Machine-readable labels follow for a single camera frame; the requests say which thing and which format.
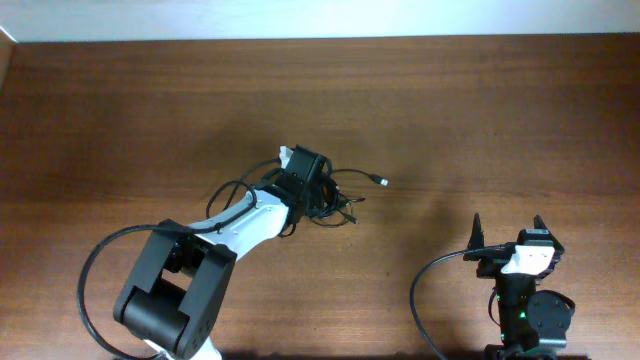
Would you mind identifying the black cable bundle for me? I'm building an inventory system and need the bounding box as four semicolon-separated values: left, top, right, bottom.
277;172;366;238

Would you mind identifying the black usb cable silver plug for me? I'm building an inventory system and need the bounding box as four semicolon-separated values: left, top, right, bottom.
330;168;389;186

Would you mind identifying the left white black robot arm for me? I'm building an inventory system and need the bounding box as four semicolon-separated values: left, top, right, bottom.
113;146;327;359

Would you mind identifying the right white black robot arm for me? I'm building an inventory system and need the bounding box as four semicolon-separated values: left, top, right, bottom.
463;215;576;360

